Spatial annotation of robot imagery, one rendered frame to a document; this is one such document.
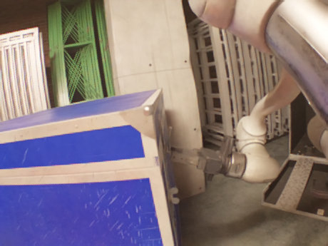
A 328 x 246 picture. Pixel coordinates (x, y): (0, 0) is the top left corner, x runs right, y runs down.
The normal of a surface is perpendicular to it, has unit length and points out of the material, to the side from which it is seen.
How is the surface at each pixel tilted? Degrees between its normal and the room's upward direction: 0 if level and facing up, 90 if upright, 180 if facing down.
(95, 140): 90
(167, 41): 90
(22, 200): 90
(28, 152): 90
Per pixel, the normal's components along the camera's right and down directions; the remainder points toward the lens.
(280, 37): -0.97, 0.14
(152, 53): 0.36, 0.12
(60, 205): -0.01, 0.19
